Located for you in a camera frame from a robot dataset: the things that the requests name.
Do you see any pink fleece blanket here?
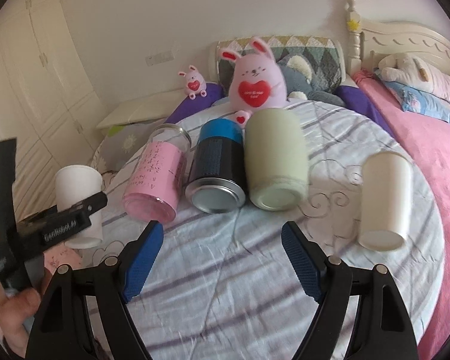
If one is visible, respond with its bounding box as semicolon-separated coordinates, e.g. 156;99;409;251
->
350;70;450;360

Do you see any pink glass bottle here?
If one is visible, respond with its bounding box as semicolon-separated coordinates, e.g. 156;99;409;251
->
122;124;192;224

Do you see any patchwork triangle cushion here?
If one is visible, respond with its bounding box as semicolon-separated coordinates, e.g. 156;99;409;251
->
209;35;346;94

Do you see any small pink rabbit plush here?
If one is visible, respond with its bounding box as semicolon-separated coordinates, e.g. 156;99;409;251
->
178;65;207;100

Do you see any phone on left gripper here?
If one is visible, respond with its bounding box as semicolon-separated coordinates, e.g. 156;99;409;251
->
0;138;32;293

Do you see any grey flower pillow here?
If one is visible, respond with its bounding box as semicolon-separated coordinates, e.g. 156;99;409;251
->
90;119;164;174

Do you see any striped white quilt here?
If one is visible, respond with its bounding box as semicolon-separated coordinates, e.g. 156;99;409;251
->
128;101;445;359

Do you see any pale green cup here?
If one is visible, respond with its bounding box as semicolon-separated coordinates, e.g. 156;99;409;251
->
244;108;309;211

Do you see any wall socket plate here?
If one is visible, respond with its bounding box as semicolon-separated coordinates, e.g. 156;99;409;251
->
146;50;175;67

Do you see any left hand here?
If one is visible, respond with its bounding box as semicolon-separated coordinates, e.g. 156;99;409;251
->
0;268;52;359

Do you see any white wardrobe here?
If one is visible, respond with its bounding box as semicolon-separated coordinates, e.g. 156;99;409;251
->
0;0;108;219

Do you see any small white paper cup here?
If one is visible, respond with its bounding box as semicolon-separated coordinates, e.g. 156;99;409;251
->
358;151;413;251

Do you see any white long plush dog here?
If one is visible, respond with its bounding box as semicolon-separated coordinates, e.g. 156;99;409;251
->
378;53;450;103

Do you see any purple blanket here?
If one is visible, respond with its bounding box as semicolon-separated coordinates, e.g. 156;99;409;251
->
165;83;224;124

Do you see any large pink rabbit plush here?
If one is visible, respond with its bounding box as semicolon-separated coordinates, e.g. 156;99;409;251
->
218;37;287;128

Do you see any black blue metal can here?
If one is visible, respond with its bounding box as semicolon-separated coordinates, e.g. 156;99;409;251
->
185;118;248;214

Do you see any large white paper cup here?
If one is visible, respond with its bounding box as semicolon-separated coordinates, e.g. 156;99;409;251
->
54;164;105;251

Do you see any blue cartoon pillow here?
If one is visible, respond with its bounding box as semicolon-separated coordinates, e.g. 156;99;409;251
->
374;68;450;125

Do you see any cream wooden headboard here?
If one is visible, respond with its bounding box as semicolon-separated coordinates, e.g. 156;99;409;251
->
345;0;450;76

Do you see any grey plush toy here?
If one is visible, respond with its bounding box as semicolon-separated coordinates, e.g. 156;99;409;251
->
278;55;345;107

